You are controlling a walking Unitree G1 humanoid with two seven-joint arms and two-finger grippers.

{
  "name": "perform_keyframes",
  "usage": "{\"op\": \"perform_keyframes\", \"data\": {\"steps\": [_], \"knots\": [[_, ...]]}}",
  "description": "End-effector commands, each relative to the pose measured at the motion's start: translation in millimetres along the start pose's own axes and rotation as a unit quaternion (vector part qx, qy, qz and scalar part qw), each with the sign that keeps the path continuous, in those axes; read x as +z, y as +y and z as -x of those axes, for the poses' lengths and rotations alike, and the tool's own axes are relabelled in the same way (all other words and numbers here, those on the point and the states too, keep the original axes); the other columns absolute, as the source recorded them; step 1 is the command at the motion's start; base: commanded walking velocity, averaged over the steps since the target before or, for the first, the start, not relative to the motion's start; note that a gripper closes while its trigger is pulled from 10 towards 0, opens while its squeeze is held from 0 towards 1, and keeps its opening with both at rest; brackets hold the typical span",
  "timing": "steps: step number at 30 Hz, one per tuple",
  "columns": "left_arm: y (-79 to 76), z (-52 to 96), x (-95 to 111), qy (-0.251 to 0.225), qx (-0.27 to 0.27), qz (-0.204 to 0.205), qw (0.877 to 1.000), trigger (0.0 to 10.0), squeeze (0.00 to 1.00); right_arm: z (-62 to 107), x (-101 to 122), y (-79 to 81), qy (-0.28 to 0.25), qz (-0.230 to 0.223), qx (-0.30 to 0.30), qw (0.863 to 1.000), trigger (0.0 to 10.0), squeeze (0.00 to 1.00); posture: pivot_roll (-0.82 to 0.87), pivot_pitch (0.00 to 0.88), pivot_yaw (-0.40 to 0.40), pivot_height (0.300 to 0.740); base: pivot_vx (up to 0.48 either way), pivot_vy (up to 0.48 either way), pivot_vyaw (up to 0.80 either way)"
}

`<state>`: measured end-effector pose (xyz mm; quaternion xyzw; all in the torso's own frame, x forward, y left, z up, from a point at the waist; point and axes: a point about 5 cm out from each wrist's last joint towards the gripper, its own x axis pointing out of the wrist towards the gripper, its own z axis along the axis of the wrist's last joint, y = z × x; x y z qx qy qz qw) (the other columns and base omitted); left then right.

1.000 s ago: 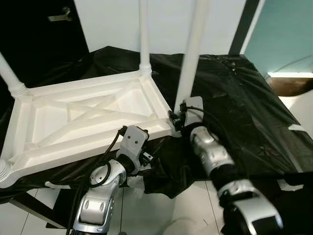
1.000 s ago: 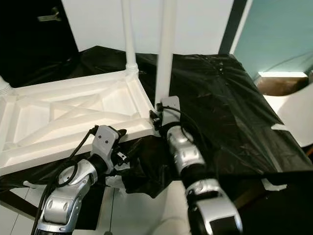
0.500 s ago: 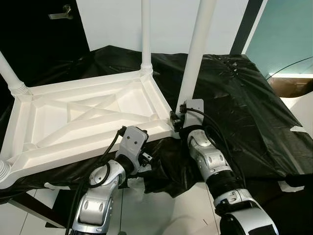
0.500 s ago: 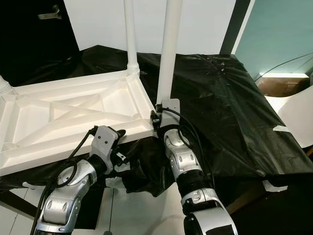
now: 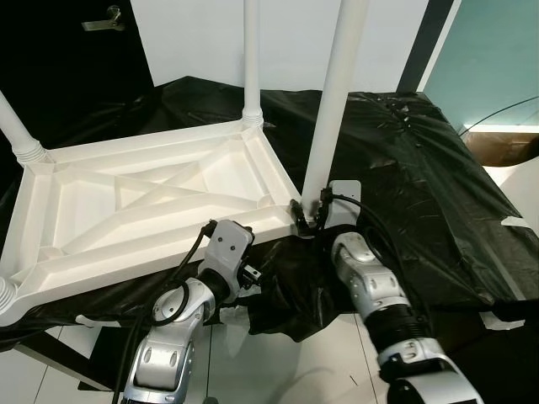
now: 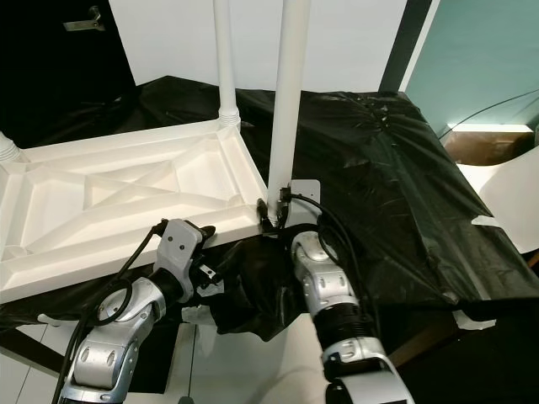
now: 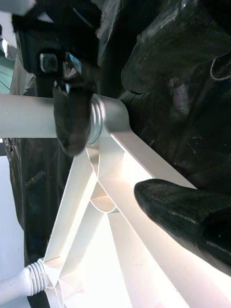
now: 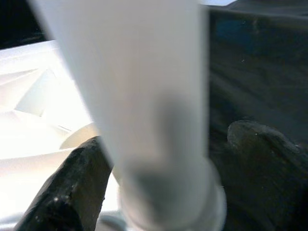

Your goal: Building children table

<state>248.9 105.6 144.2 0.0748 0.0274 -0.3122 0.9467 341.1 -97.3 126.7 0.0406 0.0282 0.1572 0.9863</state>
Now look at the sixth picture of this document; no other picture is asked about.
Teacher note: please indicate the white plastic table top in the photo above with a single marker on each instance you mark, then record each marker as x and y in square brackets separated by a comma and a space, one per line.
[101, 219]

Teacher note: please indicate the white plastic table leg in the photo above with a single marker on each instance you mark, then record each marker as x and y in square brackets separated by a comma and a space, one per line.
[225, 59]
[288, 101]
[8, 151]

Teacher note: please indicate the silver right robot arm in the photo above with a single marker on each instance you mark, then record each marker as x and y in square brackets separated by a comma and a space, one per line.
[333, 286]

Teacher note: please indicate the black plastic sheet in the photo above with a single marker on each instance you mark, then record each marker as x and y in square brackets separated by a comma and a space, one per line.
[413, 210]

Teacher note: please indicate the brown cardboard box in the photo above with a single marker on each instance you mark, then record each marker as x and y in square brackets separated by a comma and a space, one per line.
[484, 147]

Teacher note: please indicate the black door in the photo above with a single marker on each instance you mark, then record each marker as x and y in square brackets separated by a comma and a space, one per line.
[50, 59]

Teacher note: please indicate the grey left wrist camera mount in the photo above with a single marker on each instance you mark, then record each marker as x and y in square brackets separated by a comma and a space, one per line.
[181, 248]

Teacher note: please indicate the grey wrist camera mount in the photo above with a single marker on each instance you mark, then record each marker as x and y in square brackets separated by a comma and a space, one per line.
[303, 202]
[181, 248]

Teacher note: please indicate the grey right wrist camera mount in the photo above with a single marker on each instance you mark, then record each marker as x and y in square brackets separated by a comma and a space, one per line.
[303, 202]

